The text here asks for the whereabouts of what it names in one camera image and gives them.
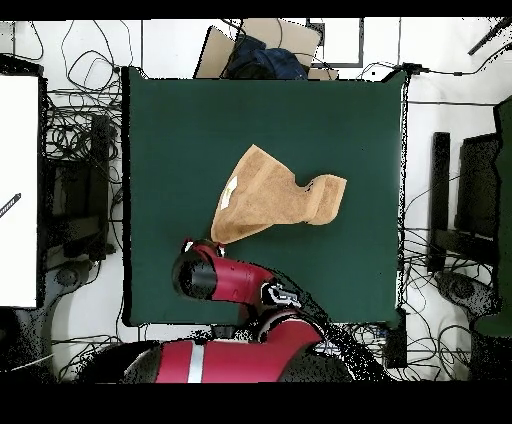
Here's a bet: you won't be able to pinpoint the orange terry towel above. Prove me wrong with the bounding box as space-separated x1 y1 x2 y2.
210 143 348 246

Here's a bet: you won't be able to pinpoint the black stand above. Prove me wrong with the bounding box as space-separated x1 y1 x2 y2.
39 113 117 267
426 131 501 275

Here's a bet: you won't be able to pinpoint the black square frame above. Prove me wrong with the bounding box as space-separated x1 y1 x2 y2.
306 17 365 68

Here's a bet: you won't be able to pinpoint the black box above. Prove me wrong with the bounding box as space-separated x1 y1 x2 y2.
384 307 408 370

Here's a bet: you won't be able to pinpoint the dark green table cloth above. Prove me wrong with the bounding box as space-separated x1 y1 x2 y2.
120 65 410 329

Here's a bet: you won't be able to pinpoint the thin black cable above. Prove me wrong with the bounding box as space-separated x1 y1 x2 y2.
357 39 512 81

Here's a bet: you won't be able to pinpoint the black tripod leg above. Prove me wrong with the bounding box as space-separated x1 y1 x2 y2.
466 17 512 56

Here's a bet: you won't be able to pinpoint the white panel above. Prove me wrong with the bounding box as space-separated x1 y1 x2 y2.
0 74 40 309

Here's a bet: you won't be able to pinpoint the black marker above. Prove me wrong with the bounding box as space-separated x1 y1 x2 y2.
0 192 22 219

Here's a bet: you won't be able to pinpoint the dark blue jeans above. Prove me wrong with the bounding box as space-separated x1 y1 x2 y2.
224 33 310 81

